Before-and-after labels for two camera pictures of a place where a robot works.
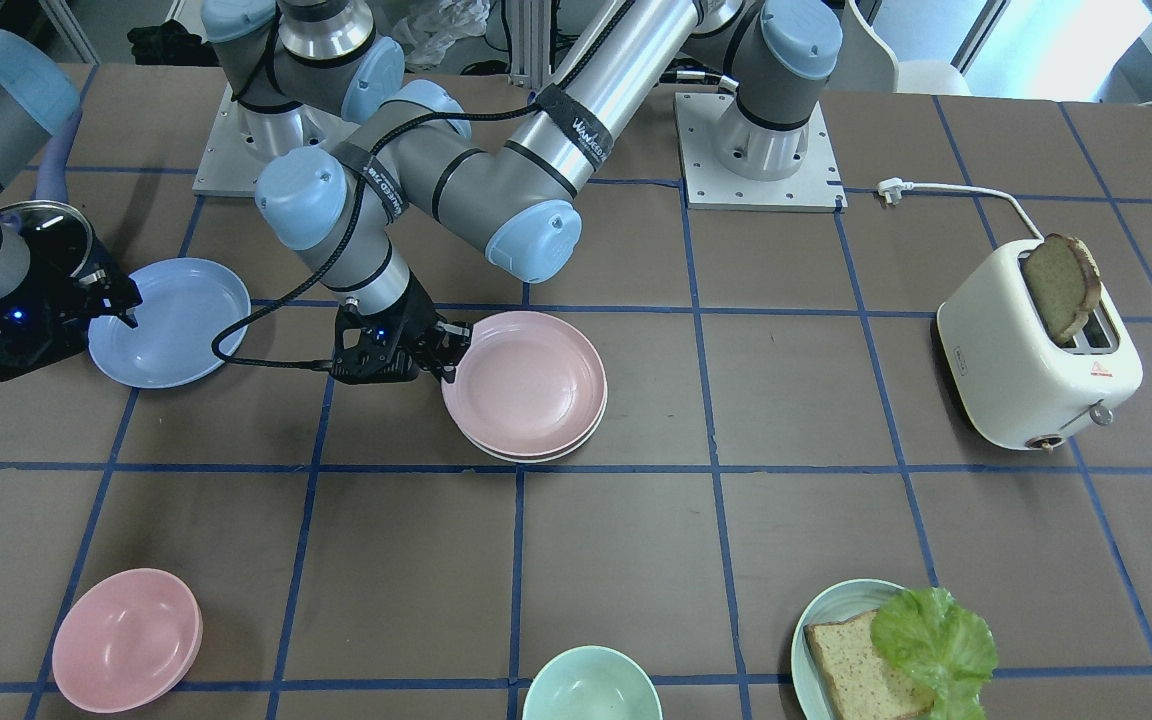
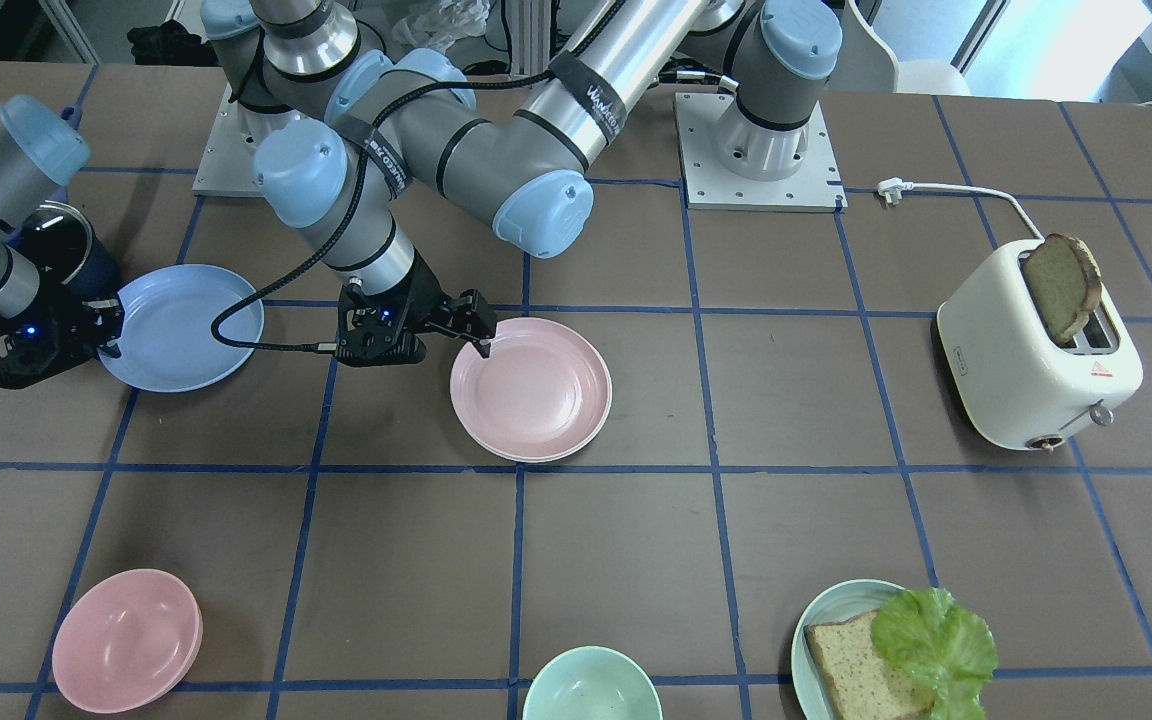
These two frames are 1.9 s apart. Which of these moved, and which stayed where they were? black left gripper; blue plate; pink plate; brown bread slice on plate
Moved: black left gripper
Stayed: pink plate; blue plate; brown bread slice on plate
